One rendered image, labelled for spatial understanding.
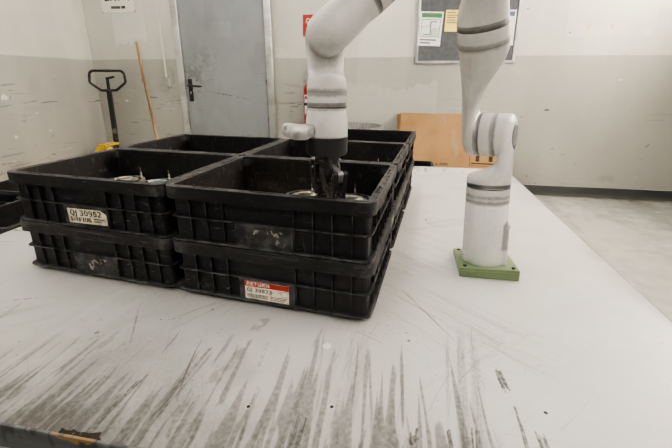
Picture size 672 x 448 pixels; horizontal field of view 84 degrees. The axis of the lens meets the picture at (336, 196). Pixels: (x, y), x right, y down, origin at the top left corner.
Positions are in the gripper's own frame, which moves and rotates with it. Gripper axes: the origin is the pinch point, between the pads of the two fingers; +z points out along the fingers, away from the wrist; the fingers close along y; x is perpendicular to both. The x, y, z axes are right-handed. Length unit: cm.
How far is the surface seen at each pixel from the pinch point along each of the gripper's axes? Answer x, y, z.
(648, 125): -374, 149, 13
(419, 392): -2.5, -29.4, 17.8
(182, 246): 26.4, 8.5, 6.9
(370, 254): -3.9, -11.0, 5.2
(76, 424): 40.5, -17.1, 18.2
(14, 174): 58, 33, -4
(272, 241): 11.4, -2.6, 3.8
